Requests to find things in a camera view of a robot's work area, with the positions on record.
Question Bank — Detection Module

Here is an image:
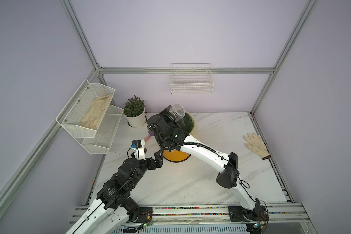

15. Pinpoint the glass oatmeal jar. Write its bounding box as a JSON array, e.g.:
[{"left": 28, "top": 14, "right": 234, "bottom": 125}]
[{"left": 170, "top": 104, "right": 186, "bottom": 122}]

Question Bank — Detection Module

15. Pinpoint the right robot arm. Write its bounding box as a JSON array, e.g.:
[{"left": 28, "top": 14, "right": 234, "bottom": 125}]
[{"left": 147, "top": 104, "right": 261, "bottom": 222}]

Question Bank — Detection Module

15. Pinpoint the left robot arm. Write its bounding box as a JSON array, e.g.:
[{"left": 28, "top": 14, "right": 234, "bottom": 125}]
[{"left": 67, "top": 150, "right": 163, "bottom": 234}]

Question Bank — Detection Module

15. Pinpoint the orange trash bin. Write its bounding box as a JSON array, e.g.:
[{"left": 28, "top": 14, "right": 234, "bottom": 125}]
[{"left": 163, "top": 150, "right": 191, "bottom": 163}]

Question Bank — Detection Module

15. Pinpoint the lower white mesh shelf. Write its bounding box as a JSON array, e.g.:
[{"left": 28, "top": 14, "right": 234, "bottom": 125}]
[{"left": 82, "top": 105, "right": 123, "bottom": 155}]

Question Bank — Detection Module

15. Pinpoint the white mesh shelf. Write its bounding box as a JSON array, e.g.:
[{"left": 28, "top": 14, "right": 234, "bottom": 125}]
[
  {"left": 82, "top": 105, "right": 123, "bottom": 155},
  {"left": 56, "top": 80, "right": 116, "bottom": 138}
]

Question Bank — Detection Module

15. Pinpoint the potted green plant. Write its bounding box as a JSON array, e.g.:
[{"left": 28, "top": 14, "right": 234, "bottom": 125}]
[{"left": 123, "top": 96, "right": 146, "bottom": 128}]

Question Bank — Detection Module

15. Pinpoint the beige cloth in shelf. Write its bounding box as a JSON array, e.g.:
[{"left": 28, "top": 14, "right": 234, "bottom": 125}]
[{"left": 80, "top": 94, "right": 113, "bottom": 130}]

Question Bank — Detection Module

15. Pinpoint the upper white mesh shelf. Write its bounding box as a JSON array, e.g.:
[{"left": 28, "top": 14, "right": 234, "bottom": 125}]
[{"left": 56, "top": 80, "right": 116, "bottom": 138}]

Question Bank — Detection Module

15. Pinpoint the white work glove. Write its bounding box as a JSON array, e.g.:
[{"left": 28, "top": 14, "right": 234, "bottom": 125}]
[{"left": 243, "top": 133, "right": 272, "bottom": 160}]

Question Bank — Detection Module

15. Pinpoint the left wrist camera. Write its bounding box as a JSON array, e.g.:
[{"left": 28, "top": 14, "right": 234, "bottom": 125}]
[{"left": 131, "top": 139, "right": 146, "bottom": 160}]

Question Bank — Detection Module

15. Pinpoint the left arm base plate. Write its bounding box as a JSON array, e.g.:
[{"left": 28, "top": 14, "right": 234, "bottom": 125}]
[{"left": 128, "top": 207, "right": 153, "bottom": 223}]

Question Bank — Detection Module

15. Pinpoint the white wire wall basket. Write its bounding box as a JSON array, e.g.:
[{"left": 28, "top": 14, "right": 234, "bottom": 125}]
[{"left": 170, "top": 63, "right": 214, "bottom": 95}]

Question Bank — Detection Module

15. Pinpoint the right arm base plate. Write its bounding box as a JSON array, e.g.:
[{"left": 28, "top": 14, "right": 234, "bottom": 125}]
[{"left": 228, "top": 205, "right": 269, "bottom": 223}]

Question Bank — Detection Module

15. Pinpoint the aluminium mounting rail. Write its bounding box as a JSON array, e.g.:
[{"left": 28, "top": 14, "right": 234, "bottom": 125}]
[{"left": 67, "top": 203, "right": 317, "bottom": 234}]

